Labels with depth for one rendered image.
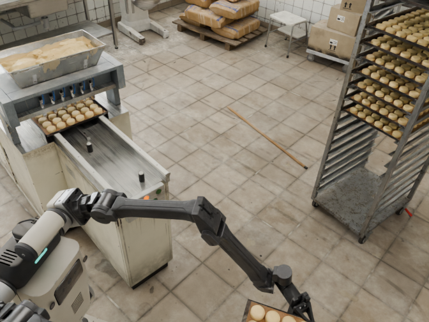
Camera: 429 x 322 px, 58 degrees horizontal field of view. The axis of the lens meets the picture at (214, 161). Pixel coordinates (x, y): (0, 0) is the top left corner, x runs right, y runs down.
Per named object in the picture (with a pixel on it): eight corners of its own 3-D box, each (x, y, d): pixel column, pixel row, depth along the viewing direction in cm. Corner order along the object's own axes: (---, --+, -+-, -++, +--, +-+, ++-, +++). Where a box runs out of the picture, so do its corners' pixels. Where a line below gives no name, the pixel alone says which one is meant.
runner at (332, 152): (330, 156, 269) (331, 153, 267) (327, 154, 270) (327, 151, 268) (383, 126, 299) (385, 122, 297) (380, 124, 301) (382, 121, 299)
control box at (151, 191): (125, 220, 205) (122, 202, 196) (161, 199, 218) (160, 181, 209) (129, 223, 203) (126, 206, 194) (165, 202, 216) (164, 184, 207)
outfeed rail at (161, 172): (20, 53, 317) (18, 45, 313) (23, 52, 319) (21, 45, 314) (166, 184, 207) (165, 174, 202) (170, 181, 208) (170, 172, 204)
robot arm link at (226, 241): (204, 208, 132) (196, 235, 125) (218, 205, 129) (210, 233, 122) (263, 271, 155) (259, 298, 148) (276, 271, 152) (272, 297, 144)
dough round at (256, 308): (263, 322, 134) (264, 319, 132) (249, 319, 134) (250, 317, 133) (264, 308, 138) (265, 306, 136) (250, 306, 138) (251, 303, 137)
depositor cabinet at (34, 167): (-7, 156, 346) (-45, 71, 292) (68, 126, 384) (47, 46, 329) (56, 244, 276) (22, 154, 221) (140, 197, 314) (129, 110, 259)
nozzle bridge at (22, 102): (0, 128, 239) (-20, 79, 217) (104, 91, 277) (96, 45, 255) (21, 154, 221) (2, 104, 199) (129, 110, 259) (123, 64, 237)
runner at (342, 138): (332, 146, 263) (334, 143, 261) (329, 144, 265) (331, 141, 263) (387, 116, 293) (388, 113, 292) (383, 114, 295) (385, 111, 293)
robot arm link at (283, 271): (262, 271, 153) (258, 291, 147) (261, 255, 145) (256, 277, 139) (293, 276, 150) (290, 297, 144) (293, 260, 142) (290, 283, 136)
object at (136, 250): (79, 230, 286) (50, 133, 228) (120, 208, 304) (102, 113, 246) (131, 296, 248) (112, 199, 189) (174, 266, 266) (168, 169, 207)
